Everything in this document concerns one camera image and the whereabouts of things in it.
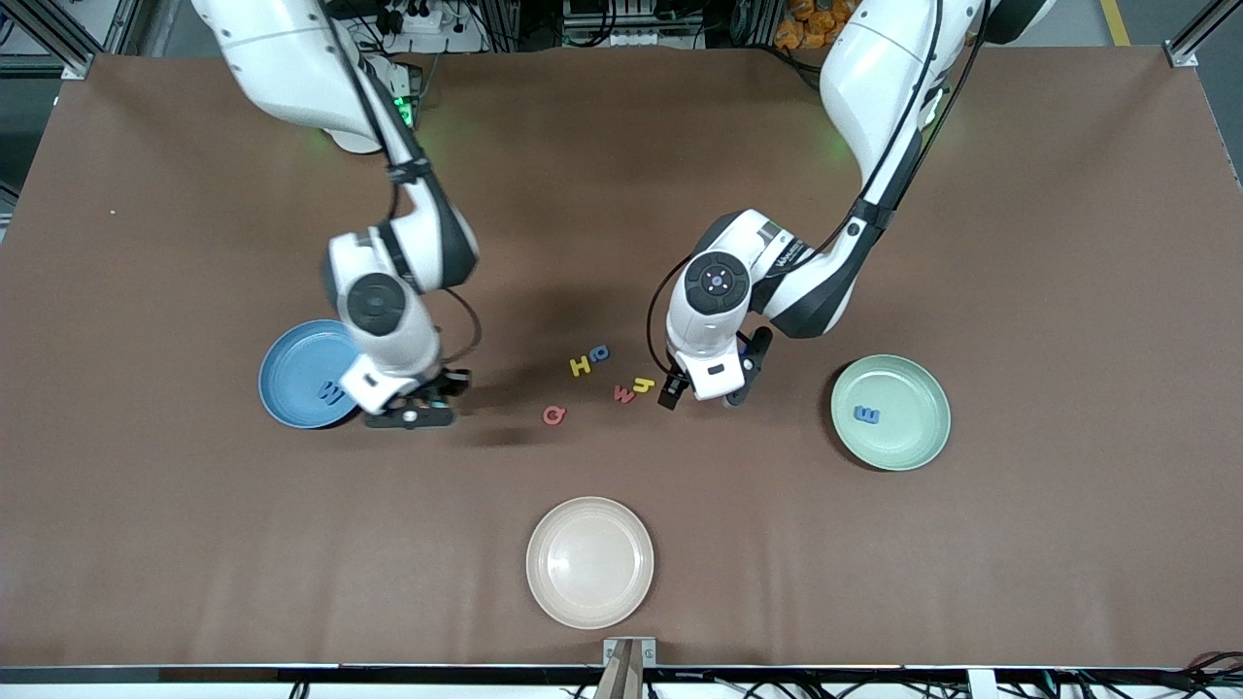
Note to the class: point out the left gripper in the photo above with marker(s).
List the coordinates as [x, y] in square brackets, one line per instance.
[670, 392]

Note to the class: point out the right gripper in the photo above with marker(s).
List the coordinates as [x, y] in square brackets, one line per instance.
[451, 382]

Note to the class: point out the yellow foam lowercase h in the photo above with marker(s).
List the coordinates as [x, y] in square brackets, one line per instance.
[641, 388]

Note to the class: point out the blue foam lowercase a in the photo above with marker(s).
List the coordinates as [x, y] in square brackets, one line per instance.
[594, 356]

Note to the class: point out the yellow foam capital H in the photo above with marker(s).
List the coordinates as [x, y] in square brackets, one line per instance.
[581, 366]

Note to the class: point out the red foam letter Q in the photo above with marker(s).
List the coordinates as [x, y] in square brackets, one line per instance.
[554, 408]

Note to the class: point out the dark blue foam letter M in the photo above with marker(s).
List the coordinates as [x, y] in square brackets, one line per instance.
[328, 396]

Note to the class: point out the blue foam lowercase m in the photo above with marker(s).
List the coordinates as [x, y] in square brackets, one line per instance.
[867, 416]

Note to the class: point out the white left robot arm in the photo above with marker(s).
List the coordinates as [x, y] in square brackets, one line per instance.
[874, 68]

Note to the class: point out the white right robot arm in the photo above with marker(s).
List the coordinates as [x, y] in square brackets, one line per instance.
[272, 58]

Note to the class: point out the pink foam lowercase w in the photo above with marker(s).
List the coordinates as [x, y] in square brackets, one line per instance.
[622, 396]

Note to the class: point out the blue plate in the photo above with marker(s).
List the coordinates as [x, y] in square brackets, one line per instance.
[291, 374]

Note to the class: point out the beige plate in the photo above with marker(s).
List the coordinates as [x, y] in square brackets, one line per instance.
[589, 563]

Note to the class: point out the green plate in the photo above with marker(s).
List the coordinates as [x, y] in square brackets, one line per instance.
[903, 437]

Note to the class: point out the white power strip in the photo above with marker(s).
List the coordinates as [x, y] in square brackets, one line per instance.
[437, 19]

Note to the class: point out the orange packaged items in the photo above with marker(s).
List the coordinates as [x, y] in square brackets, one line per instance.
[806, 24]

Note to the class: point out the grey metal camera mount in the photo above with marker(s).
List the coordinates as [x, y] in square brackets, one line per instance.
[629, 670]

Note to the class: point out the aluminium frame post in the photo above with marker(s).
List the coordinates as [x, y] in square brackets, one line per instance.
[68, 53]
[1185, 49]

